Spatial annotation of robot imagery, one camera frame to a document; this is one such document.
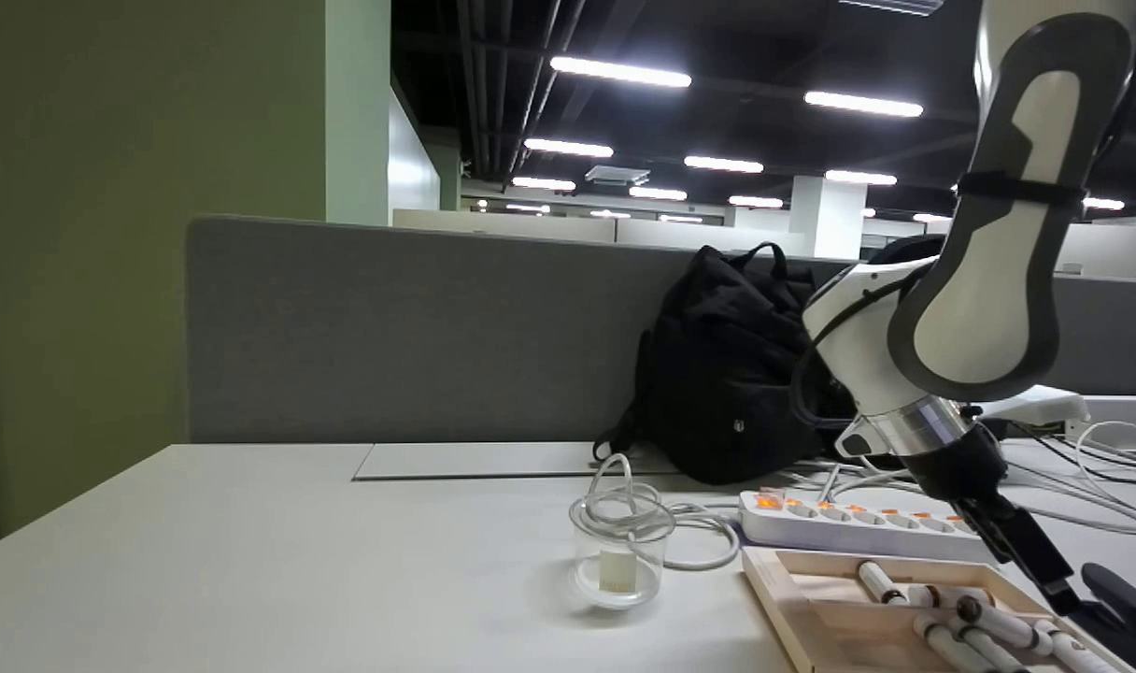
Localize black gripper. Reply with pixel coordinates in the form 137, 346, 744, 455
901, 421, 1079, 615

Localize white marker with dark cap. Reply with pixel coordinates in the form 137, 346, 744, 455
952, 588, 1048, 654

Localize white marker with label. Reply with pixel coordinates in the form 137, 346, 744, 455
1026, 624, 1122, 673
851, 558, 910, 608
918, 622, 1008, 673

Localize white desk device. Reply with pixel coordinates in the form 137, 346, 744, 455
980, 381, 1099, 437

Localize white power strip orange switches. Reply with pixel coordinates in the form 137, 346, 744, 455
736, 484, 989, 564

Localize wooden compartment tray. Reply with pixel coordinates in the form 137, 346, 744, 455
741, 543, 1136, 673

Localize black backpack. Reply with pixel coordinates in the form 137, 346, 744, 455
589, 238, 858, 489

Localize white building pillar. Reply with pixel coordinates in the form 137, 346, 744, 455
785, 173, 874, 264

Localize long ceiling light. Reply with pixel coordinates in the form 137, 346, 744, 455
547, 48, 697, 92
821, 163, 904, 192
521, 134, 622, 163
680, 148, 771, 178
798, 86, 930, 123

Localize grey desk partition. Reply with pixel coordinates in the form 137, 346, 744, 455
184, 213, 851, 450

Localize white cable loop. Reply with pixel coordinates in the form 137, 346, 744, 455
998, 413, 1136, 543

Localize white power strip cable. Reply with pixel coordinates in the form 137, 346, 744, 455
565, 450, 749, 580

